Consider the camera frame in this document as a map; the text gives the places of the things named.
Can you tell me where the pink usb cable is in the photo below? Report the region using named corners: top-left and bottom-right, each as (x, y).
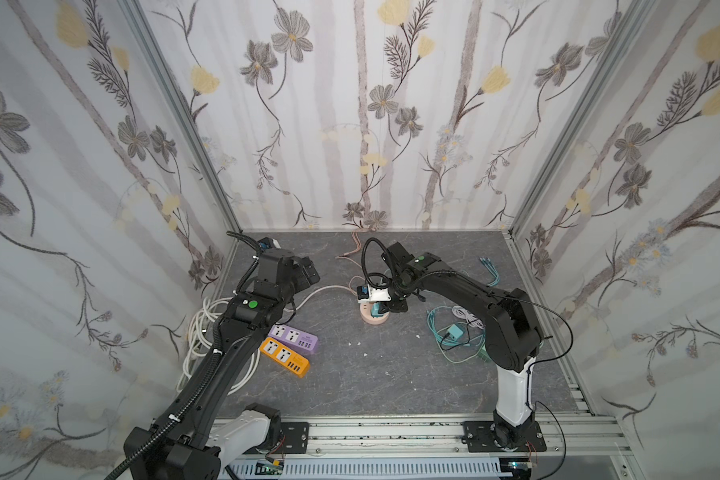
top-left (335, 231), bottom-right (373, 289)

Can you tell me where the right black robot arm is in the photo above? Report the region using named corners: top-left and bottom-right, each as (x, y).
top-left (357, 237), bottom-right (574, 452)

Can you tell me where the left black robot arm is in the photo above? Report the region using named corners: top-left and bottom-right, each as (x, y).
top-left (108, 233), bottom-right (320, 479)

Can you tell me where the small teal charger plug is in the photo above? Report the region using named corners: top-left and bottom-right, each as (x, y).
top-left (445, 324), bottom-right (464, 342)

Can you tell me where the round pink power socket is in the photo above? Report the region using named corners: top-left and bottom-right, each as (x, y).
top-left (359, 302), bottom-right (390, 325)

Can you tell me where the purple power strip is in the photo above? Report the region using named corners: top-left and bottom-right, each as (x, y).
top-left (269, 325), bottom-right (319, 355)

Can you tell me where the orange power strip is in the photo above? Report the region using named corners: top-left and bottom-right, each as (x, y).
top-left (259, 337), bottom-right (310, 378)

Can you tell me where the white lilac usb cable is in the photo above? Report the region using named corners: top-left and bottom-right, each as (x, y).
top-left (451, 305), bottom-right (484, 328)

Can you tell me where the teal usb cable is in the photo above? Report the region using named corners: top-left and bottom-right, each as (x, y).
top-left (425, 257), bottom-right (502, 365)

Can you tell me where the white coiled power cable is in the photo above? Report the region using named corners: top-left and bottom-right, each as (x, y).
top-left (176, 298), bottom-right (262, 395)

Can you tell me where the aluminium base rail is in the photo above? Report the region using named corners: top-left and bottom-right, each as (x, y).
top-left (221, 408), bottom-right (644, 479)

